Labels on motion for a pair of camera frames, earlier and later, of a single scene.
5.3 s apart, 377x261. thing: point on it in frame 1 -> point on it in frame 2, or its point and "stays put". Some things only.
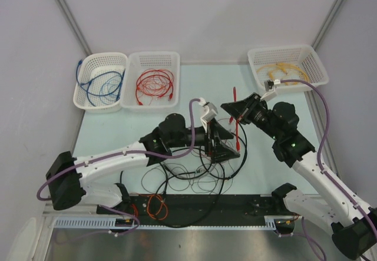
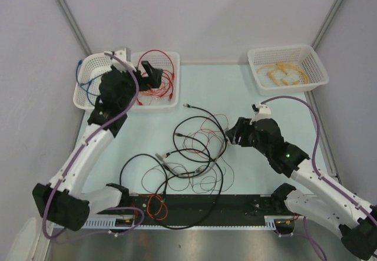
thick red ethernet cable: x=235 y=101 -> x=160 y=50
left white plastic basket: x=101 y=82 stays put
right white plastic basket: x=298 y=62 stays put
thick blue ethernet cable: x=86 y=88 stays put
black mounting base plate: x=236 y=210 stays put
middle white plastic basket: x=151 y=81 stays put
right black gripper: x=241 y=110 -> x=240 y=129
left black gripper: x=220 y=150 -> x=153 y=81
